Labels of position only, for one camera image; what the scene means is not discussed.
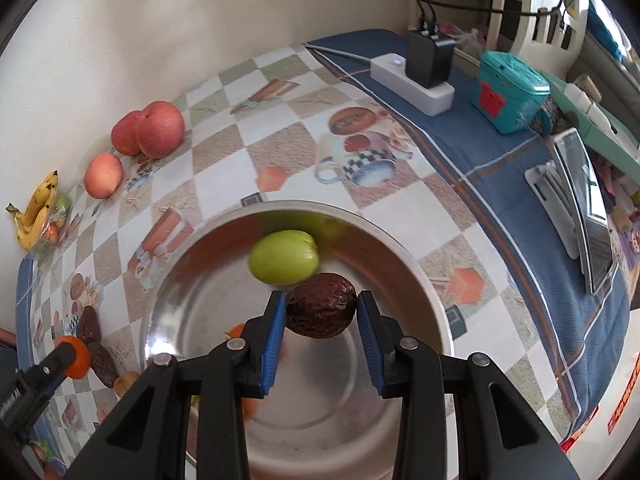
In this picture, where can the orange beside dates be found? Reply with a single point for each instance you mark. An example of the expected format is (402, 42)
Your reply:
(81, 362)

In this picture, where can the black power adapter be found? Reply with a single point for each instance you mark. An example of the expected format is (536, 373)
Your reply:
(429, 57)

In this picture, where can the small dark date top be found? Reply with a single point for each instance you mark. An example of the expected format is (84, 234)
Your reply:
(88, 328)

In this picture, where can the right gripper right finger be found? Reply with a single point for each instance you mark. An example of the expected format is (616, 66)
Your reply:
(499, 435)

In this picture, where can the round dark date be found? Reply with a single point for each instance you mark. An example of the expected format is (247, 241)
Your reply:
(322, 307)

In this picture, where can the checkered patterned tablecloth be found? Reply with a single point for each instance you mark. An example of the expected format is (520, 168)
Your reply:
(309, 123)

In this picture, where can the green fruit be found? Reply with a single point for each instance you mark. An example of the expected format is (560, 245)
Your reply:
(284, 257)

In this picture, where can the white power strip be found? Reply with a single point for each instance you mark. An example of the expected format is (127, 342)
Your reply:
(390, 70)

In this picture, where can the orange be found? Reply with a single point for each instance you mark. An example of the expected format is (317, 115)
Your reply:
(249, 408)
(237, 330)
(81, 362)

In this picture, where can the red apple middle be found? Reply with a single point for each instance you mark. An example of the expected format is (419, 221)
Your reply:
(123, 137)

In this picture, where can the red apple right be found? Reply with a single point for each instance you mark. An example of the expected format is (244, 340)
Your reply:
(159, 129)

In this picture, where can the teal plastic box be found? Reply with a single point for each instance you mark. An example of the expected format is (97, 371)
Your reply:
(508, 92)

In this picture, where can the red apple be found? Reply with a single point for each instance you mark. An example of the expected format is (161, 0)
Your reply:
(103, 176)
(159, 129)
(123, 137)

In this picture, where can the brown longan left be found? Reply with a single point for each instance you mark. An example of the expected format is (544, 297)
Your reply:
(123, 383)

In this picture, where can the bunch of yellow bananas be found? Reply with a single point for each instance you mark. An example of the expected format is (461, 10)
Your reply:
(28, 224)

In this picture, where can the red apple left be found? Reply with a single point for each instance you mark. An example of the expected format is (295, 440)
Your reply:
(103, 176)

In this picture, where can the large steel plate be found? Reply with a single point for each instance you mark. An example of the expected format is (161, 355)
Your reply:
(322, 419)

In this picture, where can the tablet on white stand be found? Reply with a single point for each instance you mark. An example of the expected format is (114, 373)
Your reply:
(568, 189)

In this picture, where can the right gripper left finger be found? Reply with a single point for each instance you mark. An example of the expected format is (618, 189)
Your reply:
(144, 436)

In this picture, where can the clear plastic fruit tray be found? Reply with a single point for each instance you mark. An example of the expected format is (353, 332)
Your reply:
(53, 227)

